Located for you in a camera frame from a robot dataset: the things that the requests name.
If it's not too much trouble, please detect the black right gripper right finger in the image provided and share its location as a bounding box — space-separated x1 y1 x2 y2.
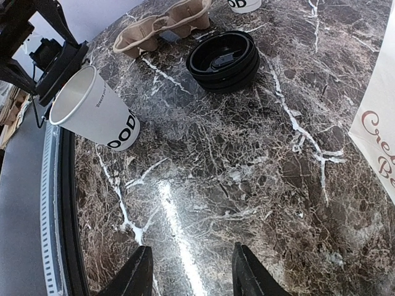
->
231 242 291 296

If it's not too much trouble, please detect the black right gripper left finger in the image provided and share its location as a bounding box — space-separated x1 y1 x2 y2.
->
98 245 153 296

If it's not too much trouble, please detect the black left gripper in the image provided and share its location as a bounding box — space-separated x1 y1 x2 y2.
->
0 0 81 94

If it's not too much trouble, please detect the single black cup lid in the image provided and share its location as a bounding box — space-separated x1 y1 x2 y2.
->
31 38 88 106

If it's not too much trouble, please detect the white paper coffee cup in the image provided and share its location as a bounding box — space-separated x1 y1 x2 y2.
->
49 65 140 152

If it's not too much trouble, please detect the brown cardboard cup carrier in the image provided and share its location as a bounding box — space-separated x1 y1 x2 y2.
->
112 0 212 59

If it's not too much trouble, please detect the stack of black cup lids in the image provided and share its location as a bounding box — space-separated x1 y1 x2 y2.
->
186 31 260 94

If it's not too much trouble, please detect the white paper takeout bag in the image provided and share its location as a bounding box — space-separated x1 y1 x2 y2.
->
349 5 395 200

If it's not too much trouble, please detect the white cup holding straws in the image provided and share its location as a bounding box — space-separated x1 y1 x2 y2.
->
227 0 262 14

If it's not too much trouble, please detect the black table front rail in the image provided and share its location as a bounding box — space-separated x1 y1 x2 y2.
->
58 128 90 295

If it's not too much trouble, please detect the white slotted cable duct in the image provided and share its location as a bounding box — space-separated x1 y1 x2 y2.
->
39 123 67 295

